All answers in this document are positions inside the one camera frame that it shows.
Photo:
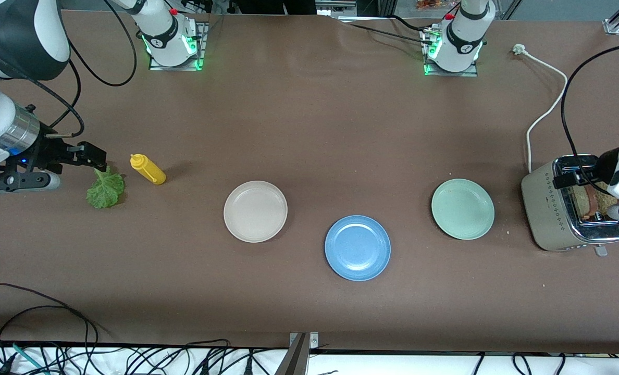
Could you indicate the green lettuce leaf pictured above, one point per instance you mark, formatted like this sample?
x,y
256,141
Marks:
x,y
105,190

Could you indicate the blue plate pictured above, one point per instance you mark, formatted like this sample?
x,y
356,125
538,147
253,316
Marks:
x,y
357,248

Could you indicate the silver metal bracket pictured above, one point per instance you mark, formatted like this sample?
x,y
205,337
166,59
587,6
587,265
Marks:
x,y
313,339

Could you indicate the brown bread slice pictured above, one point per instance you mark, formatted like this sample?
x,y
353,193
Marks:
x,y
604,200
581,200

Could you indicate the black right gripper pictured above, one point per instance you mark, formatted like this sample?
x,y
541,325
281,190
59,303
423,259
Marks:
x,y
48,151

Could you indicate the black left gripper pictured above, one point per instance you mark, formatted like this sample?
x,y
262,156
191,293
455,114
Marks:
x,y
605,163

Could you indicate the grey metal post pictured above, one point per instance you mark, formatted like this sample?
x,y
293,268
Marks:
x,y
295,359

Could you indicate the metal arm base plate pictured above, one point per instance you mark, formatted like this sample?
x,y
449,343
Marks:
x,y
447,73
201,41

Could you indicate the pale beige plate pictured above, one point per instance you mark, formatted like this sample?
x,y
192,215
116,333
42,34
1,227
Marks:
x,y
255,211

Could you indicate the orange object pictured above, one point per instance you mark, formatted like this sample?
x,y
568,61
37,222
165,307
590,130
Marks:
x,y
429,4

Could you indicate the yellow squeeze bottle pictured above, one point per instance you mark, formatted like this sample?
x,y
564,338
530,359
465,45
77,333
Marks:
x,y
150,171

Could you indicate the silver beige toaster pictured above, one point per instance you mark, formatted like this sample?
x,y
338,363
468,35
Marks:
x,y
544,208

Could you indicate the mint green plate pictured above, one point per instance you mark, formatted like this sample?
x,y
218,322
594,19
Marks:
x,y
463,209

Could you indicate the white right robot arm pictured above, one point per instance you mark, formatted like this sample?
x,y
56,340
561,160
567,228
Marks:
x,y
23,36

